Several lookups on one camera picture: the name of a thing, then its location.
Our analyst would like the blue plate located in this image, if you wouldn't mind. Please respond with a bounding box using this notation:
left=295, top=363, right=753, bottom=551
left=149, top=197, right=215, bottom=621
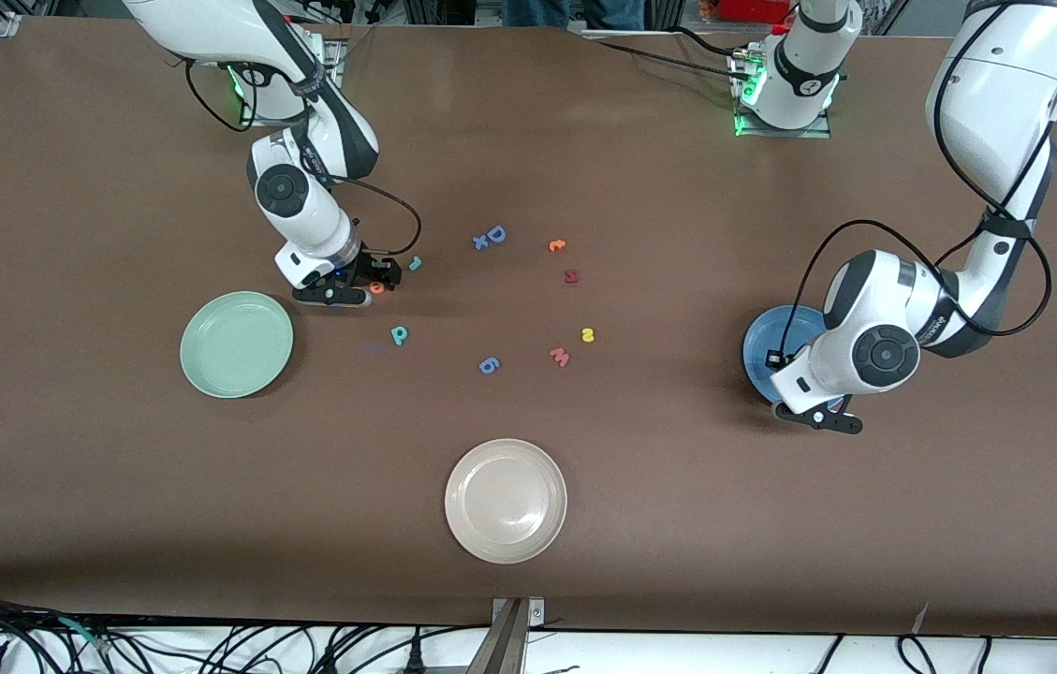
left=741, top=305, right=833, bottom=405

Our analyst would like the beige plate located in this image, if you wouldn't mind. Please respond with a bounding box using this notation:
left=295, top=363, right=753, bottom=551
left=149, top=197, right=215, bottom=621
left=444, top=438, right=568, bottom=564

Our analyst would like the silver metal bracket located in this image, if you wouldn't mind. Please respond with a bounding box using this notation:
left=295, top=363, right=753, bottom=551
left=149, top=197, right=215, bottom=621
left=491, top=597, right=546, bottom=626

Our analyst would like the light green plate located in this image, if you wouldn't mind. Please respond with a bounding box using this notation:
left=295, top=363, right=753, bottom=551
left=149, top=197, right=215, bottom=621
left=180, top=291, right=295, bottom=400

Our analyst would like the looped black cable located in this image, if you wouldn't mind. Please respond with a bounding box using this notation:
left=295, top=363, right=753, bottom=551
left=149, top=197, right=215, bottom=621
left=898, top=635, right=939, bottom=674

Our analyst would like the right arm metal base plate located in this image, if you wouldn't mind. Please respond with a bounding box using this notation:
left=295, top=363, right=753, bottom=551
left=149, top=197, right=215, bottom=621
left=240, top=37, right=344, bottom=127

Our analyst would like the grey metal bar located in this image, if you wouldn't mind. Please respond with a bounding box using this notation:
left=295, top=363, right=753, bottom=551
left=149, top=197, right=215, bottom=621
left=467, top=599, right=529, bottom=674

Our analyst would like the teal cable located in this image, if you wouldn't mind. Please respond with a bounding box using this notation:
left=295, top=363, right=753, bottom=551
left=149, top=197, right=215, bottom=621
left=51, top=613, right=117, bottom=656

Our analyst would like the black table cable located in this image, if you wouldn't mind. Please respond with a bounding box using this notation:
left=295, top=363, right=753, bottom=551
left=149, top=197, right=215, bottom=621
left=584, top=36, right=744, bottom=78
left=673, top=26, right=737, bottom=55

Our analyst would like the red box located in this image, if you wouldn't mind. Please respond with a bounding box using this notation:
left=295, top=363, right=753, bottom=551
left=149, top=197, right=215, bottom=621
left=720, top=0, right=793, bottom=24

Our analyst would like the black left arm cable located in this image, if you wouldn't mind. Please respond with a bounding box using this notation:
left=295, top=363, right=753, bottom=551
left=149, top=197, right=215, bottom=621
left=774, top=19, right=1053, bottom=357

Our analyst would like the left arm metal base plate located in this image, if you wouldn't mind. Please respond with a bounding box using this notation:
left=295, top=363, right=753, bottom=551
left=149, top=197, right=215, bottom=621
left=732, top=47, right=833, bottom=139

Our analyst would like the brown table cover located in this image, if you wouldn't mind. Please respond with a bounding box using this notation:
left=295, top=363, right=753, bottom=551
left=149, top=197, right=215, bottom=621
left=0, top=17, right=1057, bottom=639

